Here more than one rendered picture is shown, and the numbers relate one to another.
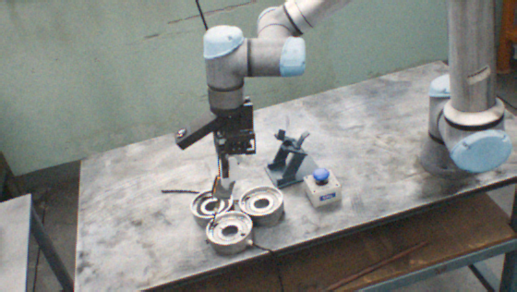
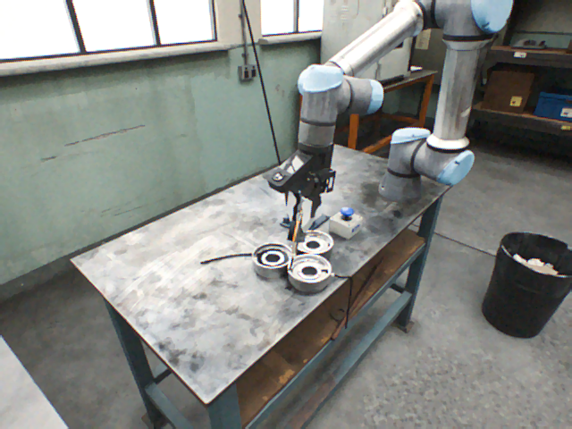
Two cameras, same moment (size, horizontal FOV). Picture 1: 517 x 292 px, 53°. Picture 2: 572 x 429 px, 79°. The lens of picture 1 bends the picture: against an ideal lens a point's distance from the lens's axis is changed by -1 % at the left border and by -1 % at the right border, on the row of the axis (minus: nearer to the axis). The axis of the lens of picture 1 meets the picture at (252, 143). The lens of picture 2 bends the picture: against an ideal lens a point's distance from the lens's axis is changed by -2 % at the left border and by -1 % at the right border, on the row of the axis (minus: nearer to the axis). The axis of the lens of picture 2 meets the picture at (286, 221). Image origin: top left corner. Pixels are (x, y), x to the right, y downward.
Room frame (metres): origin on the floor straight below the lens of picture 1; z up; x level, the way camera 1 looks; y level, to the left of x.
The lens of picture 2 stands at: (0.42, 0.56, 1.39)
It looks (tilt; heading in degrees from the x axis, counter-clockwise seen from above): 32 degrees down; 319
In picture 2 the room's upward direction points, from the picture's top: straight up
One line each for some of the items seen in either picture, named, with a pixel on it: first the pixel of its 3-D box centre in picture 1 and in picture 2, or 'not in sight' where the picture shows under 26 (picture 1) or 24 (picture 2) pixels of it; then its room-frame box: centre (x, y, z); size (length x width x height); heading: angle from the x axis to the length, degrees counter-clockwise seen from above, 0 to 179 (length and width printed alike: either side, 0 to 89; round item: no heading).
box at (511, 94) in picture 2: not in sight; (510, 88); (1.74, -3.51, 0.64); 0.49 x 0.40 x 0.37; 13
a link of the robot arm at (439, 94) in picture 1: (455, 104); (409, 149); (1.00, -0.48, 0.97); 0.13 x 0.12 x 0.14; 173
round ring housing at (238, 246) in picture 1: (230, 233); (309, 273); (0.89, 0.09, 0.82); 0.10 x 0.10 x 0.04
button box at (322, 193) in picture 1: (324, 187); (347, 222); (0.98, -0.15, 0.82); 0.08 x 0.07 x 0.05; 98
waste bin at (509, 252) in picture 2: not in sight; (525, 286); (0.63, -1.14, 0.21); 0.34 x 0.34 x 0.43
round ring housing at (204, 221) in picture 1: (213, 208); (273, 260); (0.98, 0.12, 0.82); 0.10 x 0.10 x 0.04
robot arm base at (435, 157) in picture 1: (452, 144); (402, 180); (1.01, -0.48, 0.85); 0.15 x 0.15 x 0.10
